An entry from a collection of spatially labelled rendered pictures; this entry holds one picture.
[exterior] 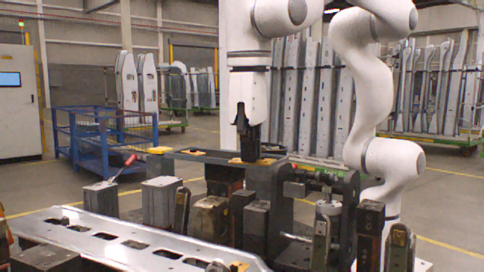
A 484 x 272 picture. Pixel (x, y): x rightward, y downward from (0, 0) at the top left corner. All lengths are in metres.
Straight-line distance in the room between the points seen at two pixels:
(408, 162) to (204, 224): 0.57
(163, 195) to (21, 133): 6.51
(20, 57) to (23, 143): 1.47
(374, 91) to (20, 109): 6.79
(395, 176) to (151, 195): 0.67
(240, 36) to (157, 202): 0.54
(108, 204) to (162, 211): 0.27
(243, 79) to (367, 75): 0.48
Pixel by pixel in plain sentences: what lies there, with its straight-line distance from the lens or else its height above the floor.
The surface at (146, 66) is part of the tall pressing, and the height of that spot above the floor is 1.77.
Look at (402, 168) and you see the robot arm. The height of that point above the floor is 1.15.
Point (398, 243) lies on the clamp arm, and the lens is 0.81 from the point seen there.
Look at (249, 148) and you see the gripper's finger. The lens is 0.69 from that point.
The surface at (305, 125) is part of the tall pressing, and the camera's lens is 5.45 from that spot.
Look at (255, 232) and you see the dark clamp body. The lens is 0.92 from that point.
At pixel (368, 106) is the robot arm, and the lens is 1.07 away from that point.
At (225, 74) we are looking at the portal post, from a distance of 4.68.
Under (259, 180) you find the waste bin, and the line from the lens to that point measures 3.75.
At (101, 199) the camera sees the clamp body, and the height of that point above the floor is 1.03.
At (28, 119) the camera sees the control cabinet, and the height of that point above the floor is 0.73.
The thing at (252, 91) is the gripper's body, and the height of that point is 1.37.
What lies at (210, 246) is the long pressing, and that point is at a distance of 0.91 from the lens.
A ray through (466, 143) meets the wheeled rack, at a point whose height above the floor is 0.27.
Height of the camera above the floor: 1.38
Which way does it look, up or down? 9 degrees down
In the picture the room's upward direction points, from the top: straight up
